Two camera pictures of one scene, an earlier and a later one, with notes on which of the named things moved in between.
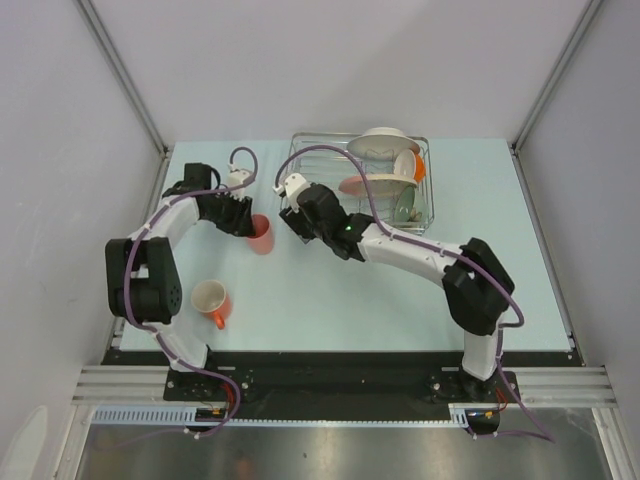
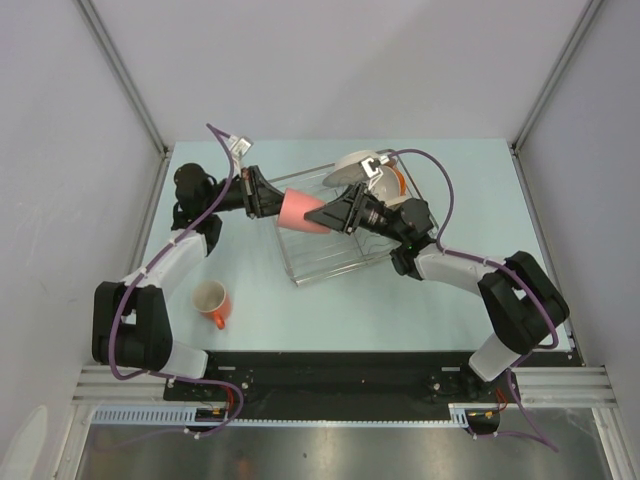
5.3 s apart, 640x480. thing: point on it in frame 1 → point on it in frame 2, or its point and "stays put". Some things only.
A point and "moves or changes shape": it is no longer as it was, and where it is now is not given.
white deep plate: (381, 142) → (350, 169)
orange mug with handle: (210, 297) stays put
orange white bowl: (411, 165) → (391, 190)
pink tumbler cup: (262, 241) moves or changes shape
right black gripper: (295, 218) → (344, 212)
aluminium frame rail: (125, 385) stays put
